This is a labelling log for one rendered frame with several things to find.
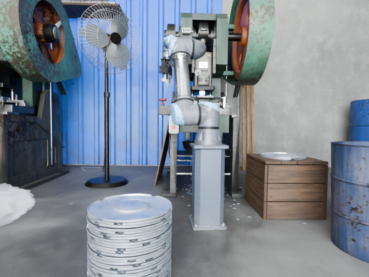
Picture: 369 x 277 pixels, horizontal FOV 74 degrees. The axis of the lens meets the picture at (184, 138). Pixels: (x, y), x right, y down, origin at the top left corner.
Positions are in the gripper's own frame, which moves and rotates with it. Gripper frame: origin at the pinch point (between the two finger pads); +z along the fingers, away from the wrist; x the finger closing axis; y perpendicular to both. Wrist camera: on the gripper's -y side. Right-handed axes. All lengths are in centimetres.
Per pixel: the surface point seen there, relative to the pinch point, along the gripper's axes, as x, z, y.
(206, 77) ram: -23.8, -9.2, -23.0
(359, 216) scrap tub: 55, 62, -118
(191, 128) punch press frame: -6.2, 33.2, -18.4
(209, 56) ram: -27.4, -27.0, -23.2
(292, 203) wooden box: 19, 72, -95
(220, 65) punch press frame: -28.4, -19.7, -32.9
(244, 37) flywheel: -41, -45, -48
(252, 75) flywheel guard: -32, -12, -59
